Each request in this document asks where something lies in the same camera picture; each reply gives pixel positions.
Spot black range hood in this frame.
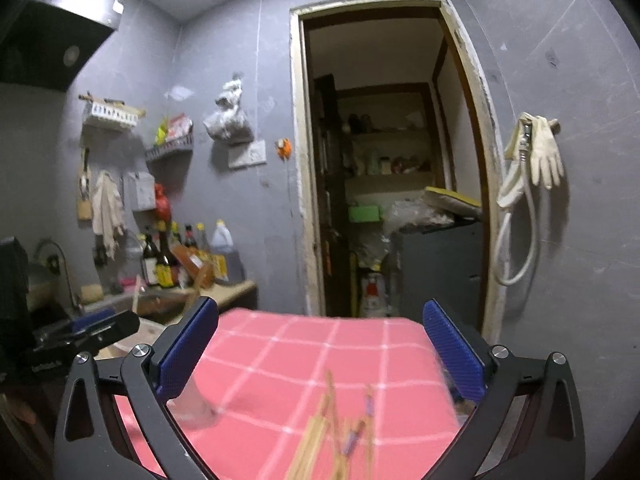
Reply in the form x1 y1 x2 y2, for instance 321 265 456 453
0 0 126 93

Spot red plastic bag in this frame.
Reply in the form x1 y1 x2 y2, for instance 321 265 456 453
153 183 174 224

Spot translucent white cup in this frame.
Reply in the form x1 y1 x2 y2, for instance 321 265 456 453
167 375 219 429

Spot metal faucet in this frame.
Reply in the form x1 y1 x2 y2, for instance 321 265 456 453
35 239 82 312

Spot hanging clear plastic bag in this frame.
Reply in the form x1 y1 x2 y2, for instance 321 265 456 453
202 75 254 146

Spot wooden door frame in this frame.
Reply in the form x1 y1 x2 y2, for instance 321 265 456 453
289 0 505 343

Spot clear oil jug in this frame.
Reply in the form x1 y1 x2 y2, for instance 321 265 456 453
210 218 237 285

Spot green box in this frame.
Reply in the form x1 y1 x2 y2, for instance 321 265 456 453
348 204 384 224

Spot grey wall shelf basket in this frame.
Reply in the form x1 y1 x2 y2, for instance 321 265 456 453
145 135 195 163

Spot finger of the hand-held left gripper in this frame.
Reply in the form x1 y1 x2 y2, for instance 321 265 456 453
34 309 120 345
30 310 141 363

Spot wooden shelf unit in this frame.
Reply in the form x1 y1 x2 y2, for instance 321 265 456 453
312 74 457 313

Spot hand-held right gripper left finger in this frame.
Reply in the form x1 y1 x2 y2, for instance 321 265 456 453
52 296 221 480

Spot grey wall box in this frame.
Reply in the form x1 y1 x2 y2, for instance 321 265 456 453
123 171 158 211

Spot purple banded wooden chopstick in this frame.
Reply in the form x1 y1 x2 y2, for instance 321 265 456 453
364 385 376 480
341 421 366 458

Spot white hose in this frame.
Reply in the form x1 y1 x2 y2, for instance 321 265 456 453
496 122 541 287

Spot hanging wooden brush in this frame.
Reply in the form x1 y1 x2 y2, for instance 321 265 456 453
76 147 94 221

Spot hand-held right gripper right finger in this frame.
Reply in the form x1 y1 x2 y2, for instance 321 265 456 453
422 299 587 480

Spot white wall socket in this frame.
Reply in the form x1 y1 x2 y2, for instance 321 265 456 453
228 141 267 169

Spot pink checkered tablecloth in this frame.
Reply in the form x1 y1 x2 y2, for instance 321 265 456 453
112 307 463 480

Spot white bottle red label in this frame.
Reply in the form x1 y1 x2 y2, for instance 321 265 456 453
361 260 389 319

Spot wooden counter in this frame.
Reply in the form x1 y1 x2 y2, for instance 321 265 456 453
85 280 258 322

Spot crumpled clear plastic bags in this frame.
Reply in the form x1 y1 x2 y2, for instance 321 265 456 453
382 199 457 235

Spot white wall rack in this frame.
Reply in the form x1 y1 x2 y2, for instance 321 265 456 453
79 92 147 133

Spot orange brown packet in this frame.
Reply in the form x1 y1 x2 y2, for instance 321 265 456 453
172 247 213 282

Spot hanging white cloth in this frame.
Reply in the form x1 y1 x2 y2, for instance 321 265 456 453
92 170 126 262

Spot grey metal cabinet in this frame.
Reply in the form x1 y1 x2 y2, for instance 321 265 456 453
389 221 486 330

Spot red white packet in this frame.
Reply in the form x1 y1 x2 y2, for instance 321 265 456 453
168 114 194 143

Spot yellow edged board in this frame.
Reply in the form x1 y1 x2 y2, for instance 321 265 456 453
424 186 484 222

